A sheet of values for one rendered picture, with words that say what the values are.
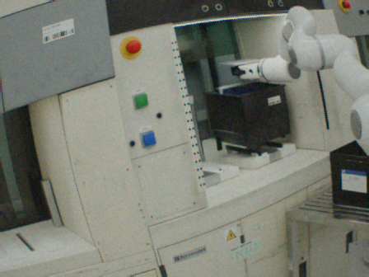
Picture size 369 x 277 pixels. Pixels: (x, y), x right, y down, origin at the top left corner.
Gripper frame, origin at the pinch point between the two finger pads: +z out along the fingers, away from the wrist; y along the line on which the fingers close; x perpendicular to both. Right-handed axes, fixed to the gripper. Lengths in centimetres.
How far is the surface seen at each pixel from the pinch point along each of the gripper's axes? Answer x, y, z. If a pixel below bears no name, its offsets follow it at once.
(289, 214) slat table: -44, -15, -36
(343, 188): -37, -5, -55
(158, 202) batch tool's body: -26, -56, -30
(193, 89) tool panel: -10, 15, 58
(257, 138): -22.4, -5.8, -10.0
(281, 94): -10.2, 8.5, -10.9
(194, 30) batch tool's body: 17.3, -3.1, 18.7
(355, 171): -31, -6, -62
